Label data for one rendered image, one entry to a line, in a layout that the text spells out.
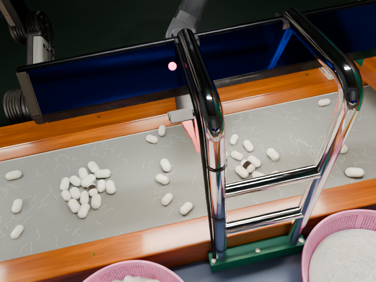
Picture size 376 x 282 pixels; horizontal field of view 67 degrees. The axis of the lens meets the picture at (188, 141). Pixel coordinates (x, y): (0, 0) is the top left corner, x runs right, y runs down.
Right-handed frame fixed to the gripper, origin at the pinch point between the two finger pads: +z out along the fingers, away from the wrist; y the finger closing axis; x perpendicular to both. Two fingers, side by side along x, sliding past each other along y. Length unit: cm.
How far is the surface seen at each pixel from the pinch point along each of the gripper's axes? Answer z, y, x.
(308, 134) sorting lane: 2.1, 29.2, 7.8
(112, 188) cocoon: 5.1, -21.1, 3.2
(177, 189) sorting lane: 8.3, -6.4, 2.7
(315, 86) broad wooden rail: -10.7, 38.3, 16.1
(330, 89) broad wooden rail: -9.0, 42.5, 16.2
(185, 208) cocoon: 12.0, -5.3, -2.7
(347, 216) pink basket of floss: 18.7, 25.8, -8.8
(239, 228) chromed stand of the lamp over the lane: 14.1, 3.1, -16.4
